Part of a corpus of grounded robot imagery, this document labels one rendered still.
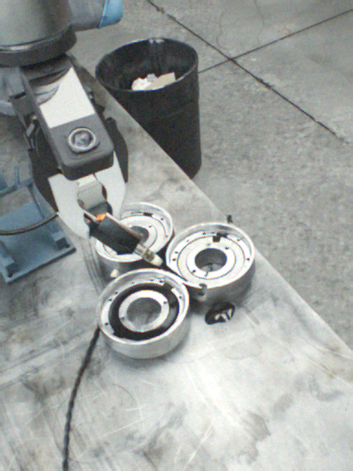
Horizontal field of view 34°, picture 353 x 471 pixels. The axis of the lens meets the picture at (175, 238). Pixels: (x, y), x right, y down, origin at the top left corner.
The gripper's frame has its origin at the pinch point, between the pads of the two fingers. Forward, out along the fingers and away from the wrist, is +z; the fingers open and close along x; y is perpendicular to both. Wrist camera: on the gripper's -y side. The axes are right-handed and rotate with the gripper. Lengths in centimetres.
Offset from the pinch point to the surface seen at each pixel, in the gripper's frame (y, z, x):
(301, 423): -21.8, 16.0, -8.8
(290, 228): 75, 83, -70
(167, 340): -8.6, 11.2, -1.4
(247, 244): -1.7, 9.9, -15.9
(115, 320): -2.8, 10.7, 2.4
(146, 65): 137, 41, -57
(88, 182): 19.4, 6.0, -3.6
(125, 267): 3.7, 9.6, -1.8
